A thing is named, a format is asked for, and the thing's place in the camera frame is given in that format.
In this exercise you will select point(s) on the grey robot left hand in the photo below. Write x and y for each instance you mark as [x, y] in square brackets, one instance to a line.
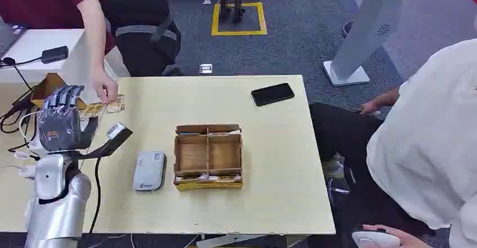
[59, 127]

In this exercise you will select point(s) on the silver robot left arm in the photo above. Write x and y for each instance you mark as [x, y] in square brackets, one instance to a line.
[56, 205]

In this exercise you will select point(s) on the brown cardboard box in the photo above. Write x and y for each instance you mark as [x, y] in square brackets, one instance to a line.
[46, 88]

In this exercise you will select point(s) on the person's hand holding card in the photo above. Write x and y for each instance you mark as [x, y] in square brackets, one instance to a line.
[102, 82]

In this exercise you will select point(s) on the white side desk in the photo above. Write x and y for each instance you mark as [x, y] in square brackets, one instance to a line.
[41, 58]

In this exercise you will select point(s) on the black power adapter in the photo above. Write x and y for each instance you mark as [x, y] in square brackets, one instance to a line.
[54, 54]

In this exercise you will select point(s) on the grey card reader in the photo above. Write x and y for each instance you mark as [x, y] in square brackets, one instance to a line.
[149, 171]

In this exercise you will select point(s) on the dark laptop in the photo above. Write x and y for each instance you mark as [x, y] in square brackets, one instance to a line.
[9, 37]

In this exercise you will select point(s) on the person in red top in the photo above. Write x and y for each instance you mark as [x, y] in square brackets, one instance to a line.
[44, 0]

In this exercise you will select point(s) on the black office chair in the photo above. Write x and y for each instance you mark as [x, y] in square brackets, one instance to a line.
[143, 19]

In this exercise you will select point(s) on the wooden card box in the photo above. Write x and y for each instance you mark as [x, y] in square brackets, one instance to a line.
[193, 157]

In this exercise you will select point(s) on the silver floor socket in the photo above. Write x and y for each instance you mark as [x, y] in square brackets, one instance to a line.
[205, 68]

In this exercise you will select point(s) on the stack of cards in box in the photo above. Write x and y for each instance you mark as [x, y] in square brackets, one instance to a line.
[208, 178]

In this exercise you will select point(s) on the yellow floor tape square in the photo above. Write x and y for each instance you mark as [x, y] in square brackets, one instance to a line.
[238, 32]

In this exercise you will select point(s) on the black robot legs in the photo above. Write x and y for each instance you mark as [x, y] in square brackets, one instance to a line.
[231, 0]

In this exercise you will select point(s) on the black smartphone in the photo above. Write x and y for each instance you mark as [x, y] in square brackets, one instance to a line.
[272, 94]

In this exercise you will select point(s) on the person's hand by knee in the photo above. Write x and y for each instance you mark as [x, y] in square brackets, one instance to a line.
[369, 107]

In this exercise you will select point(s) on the white floor stand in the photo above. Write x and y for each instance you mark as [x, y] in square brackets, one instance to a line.
[359, 37]

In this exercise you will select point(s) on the white handheld controller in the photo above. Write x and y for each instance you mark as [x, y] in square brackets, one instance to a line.
[374, 240]

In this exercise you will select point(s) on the person in white top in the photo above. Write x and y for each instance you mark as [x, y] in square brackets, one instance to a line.
[425, 134]

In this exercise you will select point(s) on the person's hand on controller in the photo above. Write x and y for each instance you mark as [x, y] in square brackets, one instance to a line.
[408, 239]

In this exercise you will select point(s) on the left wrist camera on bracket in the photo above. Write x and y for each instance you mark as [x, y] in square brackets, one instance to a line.
[115, 136]

